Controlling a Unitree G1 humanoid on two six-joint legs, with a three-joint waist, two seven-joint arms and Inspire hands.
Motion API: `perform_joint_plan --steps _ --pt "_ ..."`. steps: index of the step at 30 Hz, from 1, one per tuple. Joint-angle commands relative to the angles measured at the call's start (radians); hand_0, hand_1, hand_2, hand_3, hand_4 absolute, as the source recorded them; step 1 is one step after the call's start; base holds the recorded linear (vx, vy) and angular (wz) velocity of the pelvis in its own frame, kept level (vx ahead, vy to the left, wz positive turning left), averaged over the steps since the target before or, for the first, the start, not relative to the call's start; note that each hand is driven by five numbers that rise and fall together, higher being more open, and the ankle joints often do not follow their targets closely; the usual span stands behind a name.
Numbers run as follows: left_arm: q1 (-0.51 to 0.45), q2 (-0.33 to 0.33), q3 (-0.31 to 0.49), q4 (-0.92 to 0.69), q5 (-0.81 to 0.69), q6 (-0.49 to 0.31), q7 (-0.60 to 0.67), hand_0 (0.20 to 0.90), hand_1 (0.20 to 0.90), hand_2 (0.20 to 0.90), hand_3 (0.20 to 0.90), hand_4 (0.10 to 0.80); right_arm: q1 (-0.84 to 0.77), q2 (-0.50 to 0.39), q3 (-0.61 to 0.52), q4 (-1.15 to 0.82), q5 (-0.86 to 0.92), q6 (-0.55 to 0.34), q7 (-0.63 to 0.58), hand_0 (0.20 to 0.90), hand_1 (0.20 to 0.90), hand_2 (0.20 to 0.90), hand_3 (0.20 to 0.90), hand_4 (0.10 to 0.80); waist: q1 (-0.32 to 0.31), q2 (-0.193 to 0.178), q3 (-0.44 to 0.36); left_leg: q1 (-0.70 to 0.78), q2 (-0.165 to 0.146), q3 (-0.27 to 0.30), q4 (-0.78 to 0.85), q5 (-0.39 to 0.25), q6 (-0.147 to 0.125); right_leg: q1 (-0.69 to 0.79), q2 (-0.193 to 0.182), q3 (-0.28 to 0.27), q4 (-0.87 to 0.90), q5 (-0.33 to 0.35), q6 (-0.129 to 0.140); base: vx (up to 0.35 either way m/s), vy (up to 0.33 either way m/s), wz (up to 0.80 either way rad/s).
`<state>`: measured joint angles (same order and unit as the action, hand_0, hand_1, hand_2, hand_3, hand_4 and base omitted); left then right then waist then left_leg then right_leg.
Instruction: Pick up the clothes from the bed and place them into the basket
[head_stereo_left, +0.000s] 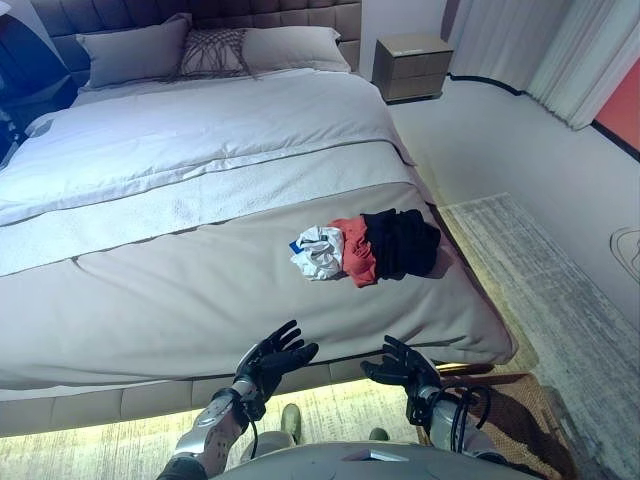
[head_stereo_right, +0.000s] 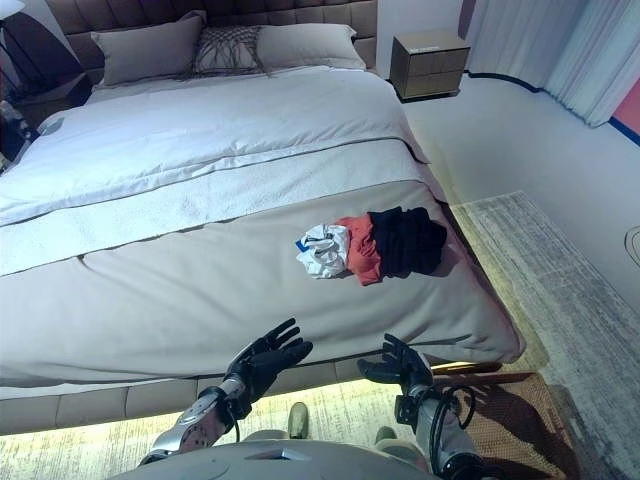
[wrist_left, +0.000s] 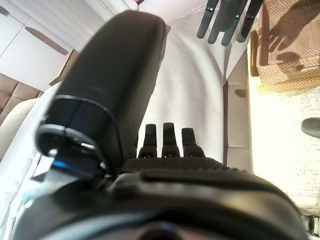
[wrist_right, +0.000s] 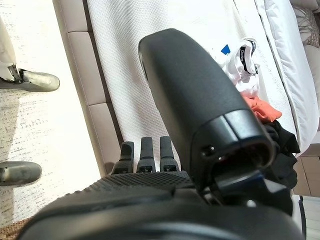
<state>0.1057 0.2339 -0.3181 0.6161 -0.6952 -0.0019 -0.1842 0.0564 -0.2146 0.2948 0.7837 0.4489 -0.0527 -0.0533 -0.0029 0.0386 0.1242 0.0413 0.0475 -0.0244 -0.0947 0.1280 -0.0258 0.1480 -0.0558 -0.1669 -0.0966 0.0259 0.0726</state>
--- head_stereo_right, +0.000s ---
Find tufted brown headboard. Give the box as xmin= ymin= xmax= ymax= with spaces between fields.
xmin=52 ymin=0 xmax=379 ymax=77

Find patterned fringed cushion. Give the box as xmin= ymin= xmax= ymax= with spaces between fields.
xmin=185 ymin=25 xmax=274 ymax=77

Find dark bedside table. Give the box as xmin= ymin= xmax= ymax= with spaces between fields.
xmin=0 ymin=22 xmax=89 ymax=109

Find orange garment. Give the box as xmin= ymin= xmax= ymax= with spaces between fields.
xmin=334 ymin=213 xmax=389 ymax=287

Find white crumpled garment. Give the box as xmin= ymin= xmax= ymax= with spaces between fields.
xmin=294 ymin=223 xmax=351 ymax=281

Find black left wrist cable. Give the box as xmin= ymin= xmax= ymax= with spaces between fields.
xmin=218 ymin=393 xmax=242 ymax=445

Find beige bedspread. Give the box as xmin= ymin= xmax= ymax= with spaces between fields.
xmin=0 ymin=177 xmax=527 ymax=401

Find grey robot torso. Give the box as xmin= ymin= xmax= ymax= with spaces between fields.
xmin=113 ymin=428 xmax=437 ymax=480

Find brown wooden nightstand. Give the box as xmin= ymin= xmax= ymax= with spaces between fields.
xmin=388 ymin=30 xmax=473 ymax=99

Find black garment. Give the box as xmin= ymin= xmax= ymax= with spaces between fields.
xmin=367 ymin=205 xmax=449 ymax=280

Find silver left robot leg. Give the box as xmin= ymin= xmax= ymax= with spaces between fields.
xmin=286 ymin=401 xmax=311 ymax=437

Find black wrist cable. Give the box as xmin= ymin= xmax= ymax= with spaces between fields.
xmin=431 ymin=383 xmax=482 ymax=472
xmin=218 ymin=393 xmax=242 ymax=445

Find white curtain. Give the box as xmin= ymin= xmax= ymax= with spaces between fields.
xmin=464 ymin=0 xmax=640 ymax=129

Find silver robot leg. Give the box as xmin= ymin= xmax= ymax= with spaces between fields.
xmin=373 ymin=424 xmax=432 ymax=472
xmin=286 ymin=401 xmax=311 ymax=437

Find beige upholstered bed frame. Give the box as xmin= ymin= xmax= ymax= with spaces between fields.
xmin=0 ymin=357 xmax=505 ymax=437

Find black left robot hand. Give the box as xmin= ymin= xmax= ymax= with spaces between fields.
xmin=223 ymin=317 xmax=314 ymax=406

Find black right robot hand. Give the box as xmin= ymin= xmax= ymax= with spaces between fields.
xmin=357 ymin=333 xmax=434 ymax=397

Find plain beige pillow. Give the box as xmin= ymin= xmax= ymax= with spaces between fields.
xmin=89 ymin=10 xmax=209 ymax=88
xmin=253 ymin=22 xmax=369 ymax=74

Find brown wicker basket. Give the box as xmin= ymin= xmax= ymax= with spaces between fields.
xmin=429 ymin=370 xmax=585 ymax=480

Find white duvet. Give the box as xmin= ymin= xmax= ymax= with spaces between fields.
xmin=0 ymin=63 xmax=434 ymax=277

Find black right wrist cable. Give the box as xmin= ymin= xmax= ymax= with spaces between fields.
xmin=431 ymin=383 xmax=482 ymax=472

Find silver right robot leg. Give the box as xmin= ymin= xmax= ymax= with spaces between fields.
xmin=373 ymin=424 xmax=432 ymax=472

